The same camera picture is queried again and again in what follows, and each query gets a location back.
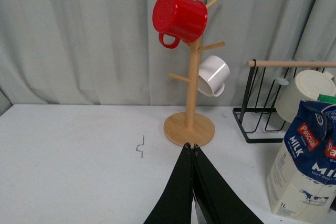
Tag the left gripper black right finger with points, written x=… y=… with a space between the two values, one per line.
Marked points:
x=215 y=201

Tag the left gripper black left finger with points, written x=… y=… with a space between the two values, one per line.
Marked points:
x=175 y=203

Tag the Pascual milk carton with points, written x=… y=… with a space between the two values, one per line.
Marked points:
x=301 y=182

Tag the wooden mug tree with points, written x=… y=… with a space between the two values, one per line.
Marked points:
x=190 y=126

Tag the white enamel mug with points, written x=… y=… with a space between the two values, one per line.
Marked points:
x=212 y=75

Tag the cream ribbed mug left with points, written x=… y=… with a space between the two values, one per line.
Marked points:
x=307 y=85

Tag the red enamel mug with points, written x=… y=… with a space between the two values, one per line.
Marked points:
x=179 y=20

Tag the grey curtain backdrop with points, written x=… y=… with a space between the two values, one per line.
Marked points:
x=107 y=51

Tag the black wire cup rack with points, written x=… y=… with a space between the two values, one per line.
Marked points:
x=257 y=117

